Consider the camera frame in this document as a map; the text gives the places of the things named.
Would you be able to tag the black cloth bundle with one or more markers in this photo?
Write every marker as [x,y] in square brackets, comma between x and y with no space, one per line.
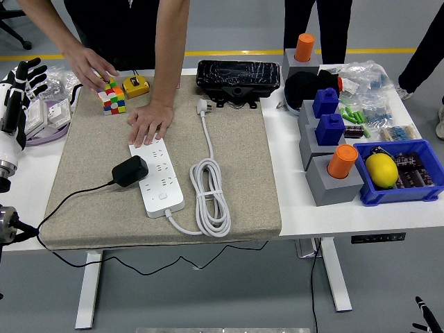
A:
[305,86]

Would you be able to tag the dark brown capacitor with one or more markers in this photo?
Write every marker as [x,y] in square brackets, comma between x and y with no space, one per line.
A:
[409,180]
[409,160]
[426,177]
[354,132]

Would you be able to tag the large clear resistor bag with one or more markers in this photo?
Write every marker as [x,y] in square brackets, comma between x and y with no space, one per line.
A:
[367,74]

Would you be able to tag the person's left hand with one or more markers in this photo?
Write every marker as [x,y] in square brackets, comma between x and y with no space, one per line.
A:
[151,119]

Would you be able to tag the clear bag of metal nuts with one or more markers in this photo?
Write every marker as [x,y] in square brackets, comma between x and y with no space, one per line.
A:
[55,85]

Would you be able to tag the black plug adapter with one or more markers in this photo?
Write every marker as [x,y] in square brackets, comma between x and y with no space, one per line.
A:
[130,170]

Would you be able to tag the empty clear plastic bag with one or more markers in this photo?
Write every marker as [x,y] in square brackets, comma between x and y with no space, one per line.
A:
[73,81]

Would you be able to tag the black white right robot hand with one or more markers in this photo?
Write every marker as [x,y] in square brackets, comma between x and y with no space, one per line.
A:
[427,312]

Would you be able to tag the orange cylinder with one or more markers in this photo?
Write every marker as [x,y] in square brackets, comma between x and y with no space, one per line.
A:
[304,46]
[341,161]

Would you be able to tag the white power strip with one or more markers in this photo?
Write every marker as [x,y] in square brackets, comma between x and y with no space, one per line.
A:
[163,197]

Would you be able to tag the small clear resistor bag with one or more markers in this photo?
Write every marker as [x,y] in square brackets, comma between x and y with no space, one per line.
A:
[378,111]

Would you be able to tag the multicoloured puzzle cube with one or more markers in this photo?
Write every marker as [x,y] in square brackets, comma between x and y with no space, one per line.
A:
[111,100]

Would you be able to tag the person's right hand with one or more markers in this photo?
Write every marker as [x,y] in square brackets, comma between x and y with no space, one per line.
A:
[88,66]

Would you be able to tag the grey under-table box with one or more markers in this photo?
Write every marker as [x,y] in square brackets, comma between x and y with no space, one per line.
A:
[305,248]

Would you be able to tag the purple tray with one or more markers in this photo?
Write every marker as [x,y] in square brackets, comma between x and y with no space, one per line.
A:
[52,137]

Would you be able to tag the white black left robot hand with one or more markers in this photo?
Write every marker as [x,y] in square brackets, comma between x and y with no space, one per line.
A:
[8,145]

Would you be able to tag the small metal screws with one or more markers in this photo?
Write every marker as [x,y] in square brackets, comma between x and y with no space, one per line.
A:
[280,105]

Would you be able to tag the white table leg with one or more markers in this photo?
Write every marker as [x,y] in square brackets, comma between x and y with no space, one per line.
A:
[334,277]
[88,295]

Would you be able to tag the blue plastic bin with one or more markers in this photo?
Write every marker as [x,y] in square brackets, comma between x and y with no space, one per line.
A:
[399,196]

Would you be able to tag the person's right forearm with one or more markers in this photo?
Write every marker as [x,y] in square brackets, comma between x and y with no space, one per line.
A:
[48,24]

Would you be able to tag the small red cap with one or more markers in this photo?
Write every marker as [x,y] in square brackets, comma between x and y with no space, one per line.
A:
[340,84]

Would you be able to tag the square yellow tape measure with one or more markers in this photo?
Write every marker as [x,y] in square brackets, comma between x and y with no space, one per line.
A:
[136,86]

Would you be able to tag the clear bag of taped resistors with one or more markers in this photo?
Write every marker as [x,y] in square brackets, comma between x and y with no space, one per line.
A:
[399,133]

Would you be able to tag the light blue dish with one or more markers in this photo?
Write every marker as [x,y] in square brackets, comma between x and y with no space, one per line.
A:
[290,108]

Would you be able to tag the black key fob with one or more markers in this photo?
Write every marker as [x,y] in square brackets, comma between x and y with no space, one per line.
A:
[378,151]

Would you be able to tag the black office chair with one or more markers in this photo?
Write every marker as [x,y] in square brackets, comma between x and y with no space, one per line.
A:
[21,40]

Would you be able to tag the grey block holder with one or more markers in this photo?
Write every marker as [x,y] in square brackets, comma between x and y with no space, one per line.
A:
[305,112]
[307,145]
[333,192]
[301,66]

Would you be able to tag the white socket box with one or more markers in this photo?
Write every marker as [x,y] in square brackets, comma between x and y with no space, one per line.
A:
[59,111]
[36,118]

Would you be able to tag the yellow lemon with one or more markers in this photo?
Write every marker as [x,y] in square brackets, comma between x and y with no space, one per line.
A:
[381,170]

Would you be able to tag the black table control panel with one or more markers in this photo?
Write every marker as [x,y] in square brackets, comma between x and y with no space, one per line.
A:
[378,238]

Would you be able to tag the green wall plug cluster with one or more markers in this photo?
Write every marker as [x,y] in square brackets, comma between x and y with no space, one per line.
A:
[354,116]

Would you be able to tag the black wrapped device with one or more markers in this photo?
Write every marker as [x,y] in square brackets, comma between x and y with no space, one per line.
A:
[239,74]

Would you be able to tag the blue block with knob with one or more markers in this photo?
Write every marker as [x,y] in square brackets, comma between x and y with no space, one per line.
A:
[329,130]
[325,102]

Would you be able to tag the person's left forearm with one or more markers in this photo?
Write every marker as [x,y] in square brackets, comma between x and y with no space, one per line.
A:
[170,52]

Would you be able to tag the grey-brown mat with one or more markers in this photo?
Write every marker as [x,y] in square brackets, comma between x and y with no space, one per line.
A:
[243,156]

